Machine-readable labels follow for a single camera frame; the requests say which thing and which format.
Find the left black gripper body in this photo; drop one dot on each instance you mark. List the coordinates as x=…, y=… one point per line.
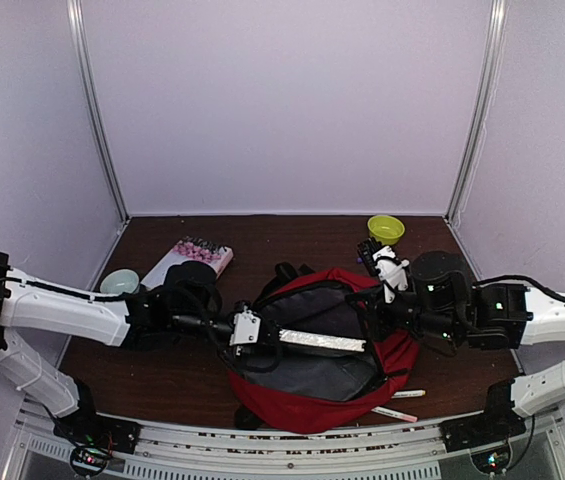
x=189, y=325

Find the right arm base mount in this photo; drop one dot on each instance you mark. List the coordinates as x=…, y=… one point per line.
x=497, y=438

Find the aluminium frame post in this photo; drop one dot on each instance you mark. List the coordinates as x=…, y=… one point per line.
x=477, y=129
x=79, y=38

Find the white floral book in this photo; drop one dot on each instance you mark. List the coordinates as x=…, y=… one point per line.
x=186, y=249

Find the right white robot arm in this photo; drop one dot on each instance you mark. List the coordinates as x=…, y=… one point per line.
x=510, y=311

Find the yellow-green plastic bowl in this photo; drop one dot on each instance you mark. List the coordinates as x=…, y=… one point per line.
x=387, y=230

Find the grey book with black logo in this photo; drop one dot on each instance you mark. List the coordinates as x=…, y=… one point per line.
x=321, y=341

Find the red backpack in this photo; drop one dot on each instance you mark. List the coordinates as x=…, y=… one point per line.
x=309, y=391

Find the pink-capped white marker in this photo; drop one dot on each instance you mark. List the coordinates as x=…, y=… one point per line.
x=391, y=413

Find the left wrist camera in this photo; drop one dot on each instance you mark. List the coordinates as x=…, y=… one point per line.
x=246, y=327

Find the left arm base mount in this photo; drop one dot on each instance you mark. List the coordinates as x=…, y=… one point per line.
x=95, y=438

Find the yellow-capped white marker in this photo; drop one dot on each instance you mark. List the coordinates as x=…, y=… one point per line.
x=405, y=394

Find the left aluminium frame post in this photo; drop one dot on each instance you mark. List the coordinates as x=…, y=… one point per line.
x=79, y=38

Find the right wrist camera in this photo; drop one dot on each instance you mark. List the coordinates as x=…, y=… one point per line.
x=382, y=262

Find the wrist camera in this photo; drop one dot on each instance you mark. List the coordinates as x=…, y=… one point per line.
x=382, y=262
x=246, y=327

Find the right aluminium frame post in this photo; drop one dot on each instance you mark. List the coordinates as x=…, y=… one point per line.
x=477, y=129

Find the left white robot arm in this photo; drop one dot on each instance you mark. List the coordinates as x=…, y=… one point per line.
x=129, y=321

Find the pale green ceramic bowl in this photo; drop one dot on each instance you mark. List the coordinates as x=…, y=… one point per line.
x=122, y=281

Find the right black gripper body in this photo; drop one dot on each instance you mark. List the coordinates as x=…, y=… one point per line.
x=438, y=327

